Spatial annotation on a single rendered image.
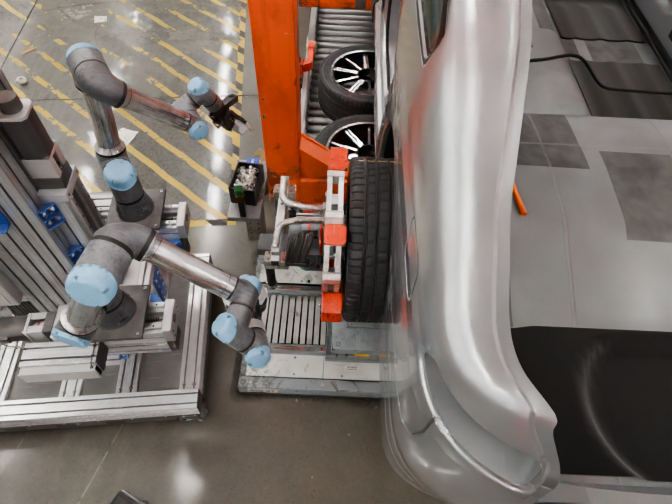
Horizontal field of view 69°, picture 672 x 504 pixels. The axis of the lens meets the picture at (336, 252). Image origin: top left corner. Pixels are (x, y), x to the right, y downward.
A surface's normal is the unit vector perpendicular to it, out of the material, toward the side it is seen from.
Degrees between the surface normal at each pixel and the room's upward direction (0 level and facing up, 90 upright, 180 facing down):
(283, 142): 90
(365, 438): 0
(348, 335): 0
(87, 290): 83
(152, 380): 0
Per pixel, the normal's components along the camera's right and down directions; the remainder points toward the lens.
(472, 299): -0.29, -0.40
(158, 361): 0.04, -0.58
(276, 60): -0.03, 0.81
